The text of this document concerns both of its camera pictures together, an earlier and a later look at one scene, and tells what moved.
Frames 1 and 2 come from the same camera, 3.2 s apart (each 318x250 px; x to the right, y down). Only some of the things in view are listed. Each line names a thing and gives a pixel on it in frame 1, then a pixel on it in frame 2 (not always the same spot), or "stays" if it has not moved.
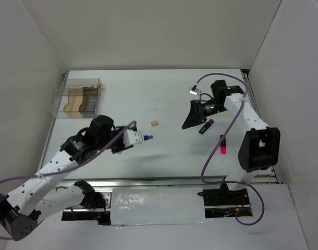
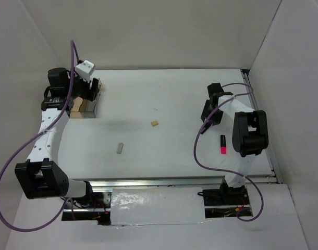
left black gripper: [121, 146] to [89, 94]
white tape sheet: [146, 206] stays
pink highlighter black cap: [223, 146] stays
